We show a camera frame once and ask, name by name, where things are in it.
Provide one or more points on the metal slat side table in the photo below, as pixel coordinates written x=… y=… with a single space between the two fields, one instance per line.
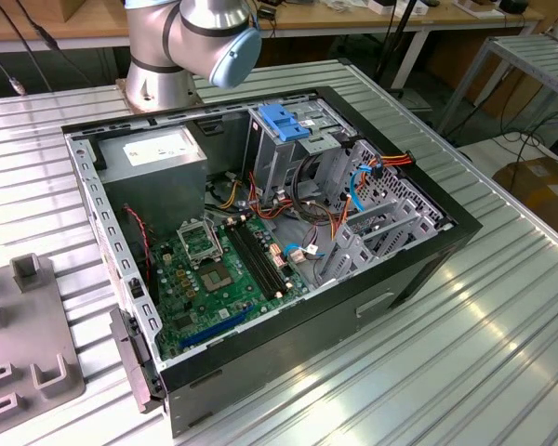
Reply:
x=535 y=58

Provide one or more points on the grey power supply unit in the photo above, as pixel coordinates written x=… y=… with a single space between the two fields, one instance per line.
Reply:
x=158 y=190

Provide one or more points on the wooden desk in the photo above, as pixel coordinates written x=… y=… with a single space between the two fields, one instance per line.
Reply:
x=335 y=21

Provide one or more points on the blue expansion slot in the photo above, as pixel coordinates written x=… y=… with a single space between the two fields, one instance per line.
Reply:
x=214 y=327

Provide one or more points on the grey parts rack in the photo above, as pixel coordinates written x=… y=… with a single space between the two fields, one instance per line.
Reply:
x=28 y=325

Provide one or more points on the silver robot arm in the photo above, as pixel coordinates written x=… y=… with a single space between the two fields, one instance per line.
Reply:
x=153 y=46

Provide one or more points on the black RAM slot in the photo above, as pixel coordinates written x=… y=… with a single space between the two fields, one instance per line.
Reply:
x=253 y=261
x=266 y=258

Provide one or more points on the brown cardboard box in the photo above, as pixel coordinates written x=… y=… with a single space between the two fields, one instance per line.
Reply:
x=90 y=9

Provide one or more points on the black case fan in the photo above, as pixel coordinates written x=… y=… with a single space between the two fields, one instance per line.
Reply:
x=136 y=246

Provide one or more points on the black stand pole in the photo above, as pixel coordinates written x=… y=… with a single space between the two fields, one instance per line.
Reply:
x=393 y=51

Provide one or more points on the blue plastic drive latch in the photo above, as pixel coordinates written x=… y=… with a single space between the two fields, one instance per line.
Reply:
x=279 y=123

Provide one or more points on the black open PC case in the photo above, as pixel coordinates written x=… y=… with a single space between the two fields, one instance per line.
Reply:
x=307 y=334

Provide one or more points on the CPU socket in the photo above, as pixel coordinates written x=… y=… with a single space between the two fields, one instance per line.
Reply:
x=214 y=279

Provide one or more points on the flat cardboard box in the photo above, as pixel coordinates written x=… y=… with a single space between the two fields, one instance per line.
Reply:
x=535 y=186

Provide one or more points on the metal optical drive cage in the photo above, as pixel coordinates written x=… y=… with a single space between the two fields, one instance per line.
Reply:
x=269 y=162

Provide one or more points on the green motherboard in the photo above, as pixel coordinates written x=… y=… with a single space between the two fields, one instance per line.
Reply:
x=223 y=302

